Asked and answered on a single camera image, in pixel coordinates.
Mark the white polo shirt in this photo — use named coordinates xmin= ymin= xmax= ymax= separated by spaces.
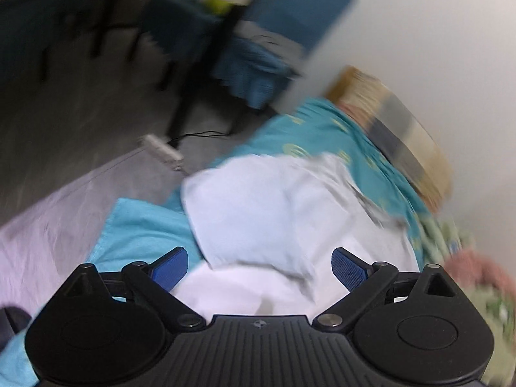
xmin=173 ymin=154 xmax=418 ymax=319

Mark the green cartoon fleece blanket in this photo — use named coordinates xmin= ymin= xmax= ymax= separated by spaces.
xmin=417 ymin=214 xmax=515 ymax=386

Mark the pink fluffy blanket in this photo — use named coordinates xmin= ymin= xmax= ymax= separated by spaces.
xmin=443 ymin=249 xmax=515 ymax=297

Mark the white power strip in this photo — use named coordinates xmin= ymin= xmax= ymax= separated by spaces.
xmin=139 ymin=134 xmax=184 ymax=170

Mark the plaid checkered pillow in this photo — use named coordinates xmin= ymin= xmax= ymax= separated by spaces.
xmin=324 ymin=66 xmax=453 ymax=213

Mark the grey cloth on chair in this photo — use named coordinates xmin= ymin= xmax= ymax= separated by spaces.
xmin=234 ymin=20 xmax=304 ymax=68

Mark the blue covered chair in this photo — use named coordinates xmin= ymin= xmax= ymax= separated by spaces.
xmin=213 ymin=0 xmax=352 ymax=109

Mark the yellow green plush toy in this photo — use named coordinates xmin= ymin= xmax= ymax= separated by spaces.
xmin=201 ymin=0 xmax=233 ymax=17

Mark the black cable on chair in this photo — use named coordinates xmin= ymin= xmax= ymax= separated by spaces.
xmin=169 ymin=128 xmax=235 ymax=148

